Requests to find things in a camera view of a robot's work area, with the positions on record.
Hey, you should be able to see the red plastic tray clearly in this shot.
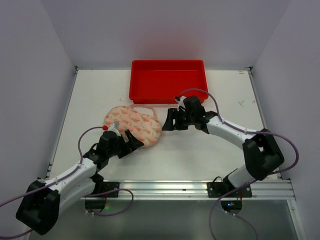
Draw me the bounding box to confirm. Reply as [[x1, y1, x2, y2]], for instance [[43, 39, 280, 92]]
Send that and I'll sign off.
[[129, 59, 208, 104]]

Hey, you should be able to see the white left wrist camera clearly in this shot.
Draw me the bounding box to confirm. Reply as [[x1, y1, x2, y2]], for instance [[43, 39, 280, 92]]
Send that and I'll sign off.
[[102, 121, 121, 137]]

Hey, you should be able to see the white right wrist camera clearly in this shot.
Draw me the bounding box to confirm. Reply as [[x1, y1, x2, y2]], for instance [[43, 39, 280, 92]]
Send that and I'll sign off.
[[174, 96, 186, 112]]

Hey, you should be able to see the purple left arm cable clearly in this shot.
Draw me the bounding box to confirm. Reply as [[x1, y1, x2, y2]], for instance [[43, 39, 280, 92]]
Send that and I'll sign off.
[[0, 126, 135, 239]]

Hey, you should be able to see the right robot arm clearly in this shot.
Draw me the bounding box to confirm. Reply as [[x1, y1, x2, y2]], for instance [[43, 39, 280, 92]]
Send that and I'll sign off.
[[162, 95, 284, 192]]

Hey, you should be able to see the floral mesh laundry bag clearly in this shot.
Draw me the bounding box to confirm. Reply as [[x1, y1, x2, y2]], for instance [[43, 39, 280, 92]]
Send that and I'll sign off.
[[103, 104, 162, 148]]

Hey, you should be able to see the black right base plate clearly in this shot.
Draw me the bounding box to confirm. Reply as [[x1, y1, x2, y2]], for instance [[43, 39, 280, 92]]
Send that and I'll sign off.
[[206, 176, 253, 198]]

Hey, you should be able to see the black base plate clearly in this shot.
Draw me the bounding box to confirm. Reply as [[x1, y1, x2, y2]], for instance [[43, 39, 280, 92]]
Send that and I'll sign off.
[[101, 181, 120, 198], [206, 176, 253, 198]]

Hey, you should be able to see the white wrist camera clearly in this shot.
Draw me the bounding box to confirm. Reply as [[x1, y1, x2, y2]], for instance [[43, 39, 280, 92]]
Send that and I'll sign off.
[[174, 96, 186, 112], [102, 121, 121, 137]]

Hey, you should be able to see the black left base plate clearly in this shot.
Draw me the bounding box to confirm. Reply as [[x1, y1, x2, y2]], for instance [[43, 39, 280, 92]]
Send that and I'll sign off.
[[101, 181, 120, 198]]

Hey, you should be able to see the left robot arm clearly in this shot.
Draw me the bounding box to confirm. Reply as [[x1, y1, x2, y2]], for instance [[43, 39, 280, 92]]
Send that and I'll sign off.
[[15, 130, 144, 235]]

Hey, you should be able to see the aluminium mounting rail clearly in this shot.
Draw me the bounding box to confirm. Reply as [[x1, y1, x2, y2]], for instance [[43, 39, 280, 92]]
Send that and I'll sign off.
[[34, 178, 293, 201]]

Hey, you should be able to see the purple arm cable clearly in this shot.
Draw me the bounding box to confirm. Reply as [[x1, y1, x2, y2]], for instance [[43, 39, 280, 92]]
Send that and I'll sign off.
[[0, 126, 135, 239], [208, 88, 300, 240]]

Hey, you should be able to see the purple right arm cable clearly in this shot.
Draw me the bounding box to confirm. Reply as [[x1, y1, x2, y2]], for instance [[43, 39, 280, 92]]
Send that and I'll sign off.
[[208, 88, 300, 240]]

